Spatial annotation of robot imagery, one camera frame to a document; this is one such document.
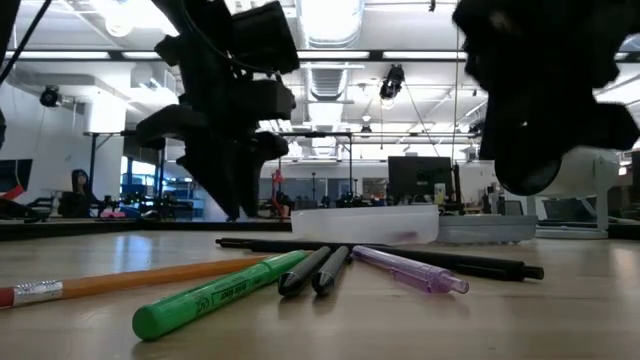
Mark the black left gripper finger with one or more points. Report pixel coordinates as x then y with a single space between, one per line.
260 155
220 175

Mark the orange pencil with eraser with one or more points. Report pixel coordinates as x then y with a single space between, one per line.
150 275

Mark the green highlighter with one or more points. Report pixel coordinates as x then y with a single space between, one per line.
210 300

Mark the grey plastic box lid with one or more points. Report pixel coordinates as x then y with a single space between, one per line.
485 230

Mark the purple translucent pen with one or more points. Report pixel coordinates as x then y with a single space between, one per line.
410 270

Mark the long black click pen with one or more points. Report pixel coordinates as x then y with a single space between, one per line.
490 267

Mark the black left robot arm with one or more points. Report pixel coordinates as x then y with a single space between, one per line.
7 25

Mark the translucent plastic supply box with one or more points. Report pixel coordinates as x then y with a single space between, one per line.
350 225

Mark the grey laptop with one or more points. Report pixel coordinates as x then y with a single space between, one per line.
567 210

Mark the person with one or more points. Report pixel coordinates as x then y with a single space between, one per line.
79 195

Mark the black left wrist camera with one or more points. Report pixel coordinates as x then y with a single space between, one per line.
270 100

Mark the black stand frame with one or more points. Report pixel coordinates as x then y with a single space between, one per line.
315 134

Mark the silver ceiling duct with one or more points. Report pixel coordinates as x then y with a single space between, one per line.
330 20

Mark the black table edge rail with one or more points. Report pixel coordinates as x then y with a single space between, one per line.
100 229

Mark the black overhead camera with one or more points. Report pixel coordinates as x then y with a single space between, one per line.
392 82

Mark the black horizontal frame beam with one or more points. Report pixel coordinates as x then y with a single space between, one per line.
376 55

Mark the round black ceiling camera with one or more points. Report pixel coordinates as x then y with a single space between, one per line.
50 96

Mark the black wall screen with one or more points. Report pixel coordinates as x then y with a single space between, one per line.
15 175

